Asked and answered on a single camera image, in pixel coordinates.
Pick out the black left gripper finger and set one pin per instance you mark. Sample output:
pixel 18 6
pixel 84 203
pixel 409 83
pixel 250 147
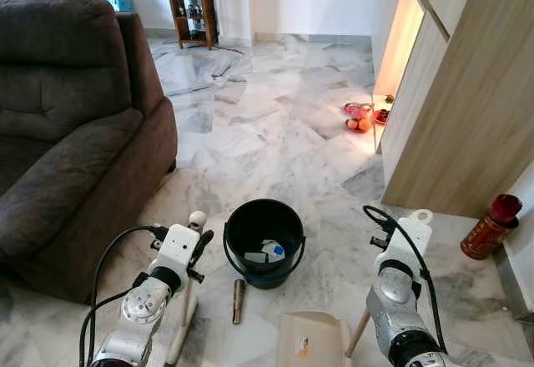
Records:
pixel 203 246

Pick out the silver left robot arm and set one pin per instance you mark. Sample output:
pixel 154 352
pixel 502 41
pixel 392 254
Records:
pixel 142 309

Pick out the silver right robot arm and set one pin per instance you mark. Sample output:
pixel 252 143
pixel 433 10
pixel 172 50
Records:
pixel 396 300

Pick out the brown metal cylinder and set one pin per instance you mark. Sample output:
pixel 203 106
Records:
pixel 239 300

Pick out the grey paper scrap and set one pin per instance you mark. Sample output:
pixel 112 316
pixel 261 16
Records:
pixel 254 258

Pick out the black plastic bucket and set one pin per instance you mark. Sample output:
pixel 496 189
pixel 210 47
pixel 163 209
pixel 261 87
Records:
pixel 263 217

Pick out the white blue crumpled trash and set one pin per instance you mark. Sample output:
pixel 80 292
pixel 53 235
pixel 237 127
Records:
pixel 273 250

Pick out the red patterned canister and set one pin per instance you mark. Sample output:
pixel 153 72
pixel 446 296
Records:
pixel 486 233

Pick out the orange fruit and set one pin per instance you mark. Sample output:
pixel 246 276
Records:
pixel 365 124

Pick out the peach coloured fruit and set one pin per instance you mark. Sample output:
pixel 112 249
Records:
pixel 353 123

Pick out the pink dragon fruit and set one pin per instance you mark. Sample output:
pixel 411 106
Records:
pixel 357 108

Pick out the light wood cabinet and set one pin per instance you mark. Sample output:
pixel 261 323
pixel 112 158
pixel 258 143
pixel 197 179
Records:
pixel 467 100

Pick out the dark brown fabric sofa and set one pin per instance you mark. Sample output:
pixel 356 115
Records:
pixel 75 117

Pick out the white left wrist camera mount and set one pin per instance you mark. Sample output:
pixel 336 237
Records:
pixel 179 246

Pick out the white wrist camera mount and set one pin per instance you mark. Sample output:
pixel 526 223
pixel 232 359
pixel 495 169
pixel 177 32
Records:
pixel 179 246
pixel 415 238

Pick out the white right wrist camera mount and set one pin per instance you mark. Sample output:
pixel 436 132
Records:
pixel 415 238

